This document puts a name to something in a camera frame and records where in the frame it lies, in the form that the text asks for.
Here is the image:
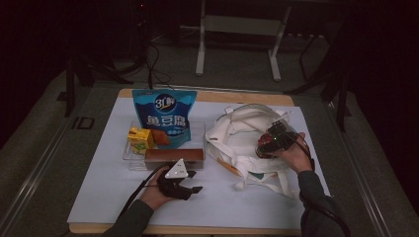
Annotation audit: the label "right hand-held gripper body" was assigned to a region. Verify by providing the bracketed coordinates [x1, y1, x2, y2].
[266, 122, 299, 153]

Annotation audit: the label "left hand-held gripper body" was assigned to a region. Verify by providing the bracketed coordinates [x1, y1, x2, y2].
[156, 158, 193, 201]

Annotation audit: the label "red-lidded jar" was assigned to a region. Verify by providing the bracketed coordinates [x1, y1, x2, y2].
[256, 132, 281, 159]

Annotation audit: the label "brown drink carton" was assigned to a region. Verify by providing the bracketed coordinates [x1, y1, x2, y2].
[144, 147, 206, 171]

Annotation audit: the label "white printed tote bag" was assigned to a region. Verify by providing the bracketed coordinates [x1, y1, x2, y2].
[206, 103, 304, 200]

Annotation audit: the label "clear plastic box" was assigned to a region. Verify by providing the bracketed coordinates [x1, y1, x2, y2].
[122, 119, 208, 172]

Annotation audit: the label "yellow drink carton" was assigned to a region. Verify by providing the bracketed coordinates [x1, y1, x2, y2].
[127, 126, 155, 156]

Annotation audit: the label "blue snack bag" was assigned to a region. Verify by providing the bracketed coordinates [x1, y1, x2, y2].
[131, 88, 198, 150]

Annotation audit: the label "person's left hand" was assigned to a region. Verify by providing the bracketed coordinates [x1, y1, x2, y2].
[139, 174, 172, 211]

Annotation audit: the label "person's right hand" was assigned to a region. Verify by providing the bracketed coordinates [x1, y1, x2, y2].
[276, 132, 314, 175]

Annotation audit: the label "white table mat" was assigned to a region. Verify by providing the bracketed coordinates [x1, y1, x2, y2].
[67, 97, 332, 231]

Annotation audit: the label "black angled stand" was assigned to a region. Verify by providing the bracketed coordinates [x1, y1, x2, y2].
[286, 19, 352, 132]

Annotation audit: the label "black tripod stand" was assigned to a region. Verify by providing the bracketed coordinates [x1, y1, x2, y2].
[129, 0, 156, 90]

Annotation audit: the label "low black stand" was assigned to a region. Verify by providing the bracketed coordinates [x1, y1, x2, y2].
[63, 55, 134, 118]

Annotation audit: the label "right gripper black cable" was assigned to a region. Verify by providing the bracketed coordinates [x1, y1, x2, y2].
[291, 133, 352, 237]

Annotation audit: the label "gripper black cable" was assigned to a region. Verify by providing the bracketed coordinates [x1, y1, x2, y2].
[291, 133, 352, 237]
[118, 164, 169, 218]

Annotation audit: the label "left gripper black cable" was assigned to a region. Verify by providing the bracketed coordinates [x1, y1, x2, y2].
[118, 164, 169, 218]

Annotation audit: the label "metal floor rail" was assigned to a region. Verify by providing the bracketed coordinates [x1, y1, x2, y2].
[0, 119, 72, 228]
[332, 102, 394, 237]

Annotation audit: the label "black floor cables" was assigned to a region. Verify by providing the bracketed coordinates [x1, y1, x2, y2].
[144, 43, 176, 91]

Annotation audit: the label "white metal desk frame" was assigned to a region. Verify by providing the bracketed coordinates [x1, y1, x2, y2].
[195, 0, 293, 82]

